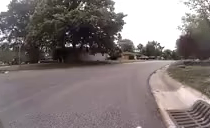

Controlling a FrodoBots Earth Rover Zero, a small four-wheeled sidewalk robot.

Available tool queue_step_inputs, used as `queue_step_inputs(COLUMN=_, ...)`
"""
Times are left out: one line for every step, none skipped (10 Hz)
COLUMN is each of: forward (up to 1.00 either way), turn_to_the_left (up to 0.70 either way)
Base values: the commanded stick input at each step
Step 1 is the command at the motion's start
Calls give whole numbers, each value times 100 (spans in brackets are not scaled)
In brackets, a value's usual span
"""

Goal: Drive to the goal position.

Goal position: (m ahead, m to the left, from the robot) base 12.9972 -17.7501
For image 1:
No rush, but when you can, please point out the dark bush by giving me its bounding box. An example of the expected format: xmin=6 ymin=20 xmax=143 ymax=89
xmin=107 ymin=49 xmax=123 ymax=61

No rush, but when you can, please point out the brown low house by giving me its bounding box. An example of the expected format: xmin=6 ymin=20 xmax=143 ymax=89
xmin=121 ymin=51 xmax=149 ymax=61

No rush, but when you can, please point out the grey asphalt road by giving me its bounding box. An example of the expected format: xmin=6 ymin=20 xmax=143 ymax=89
xmin=0 ymin=59 xmax=176 ymax=128

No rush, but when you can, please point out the row of distant trees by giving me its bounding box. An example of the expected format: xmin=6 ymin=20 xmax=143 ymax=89
xmin=117 ymin=38 xmax=181 ymax=61

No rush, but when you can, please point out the large dark green tree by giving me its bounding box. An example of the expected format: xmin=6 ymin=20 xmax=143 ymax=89
xmin=0 ymin=0 xmax=127 ymax=64

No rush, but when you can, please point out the pale concrete kerb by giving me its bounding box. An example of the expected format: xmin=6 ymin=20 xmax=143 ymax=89
xmin=147 ymin=63 xmax=210 ymax=128

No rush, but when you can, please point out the grass verge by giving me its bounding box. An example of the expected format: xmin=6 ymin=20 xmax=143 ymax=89
xmin=166 ymin=59 xmax=210 ymax=103
xmin=0 ymin=59 xmax=141 ymax=73

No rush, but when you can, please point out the dark reddish tree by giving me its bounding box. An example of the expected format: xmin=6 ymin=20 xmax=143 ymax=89
xmin=175 ymin=19 xmax=210 ymax=61

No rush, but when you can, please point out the metal storm drain grate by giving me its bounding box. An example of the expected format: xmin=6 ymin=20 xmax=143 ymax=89
xmin=166 ymin=99 xmax=210 ymax=128

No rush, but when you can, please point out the tall pale-leaved tree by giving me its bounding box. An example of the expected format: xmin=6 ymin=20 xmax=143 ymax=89
xmin=179 ymin=0 xmax=210 ymax=34

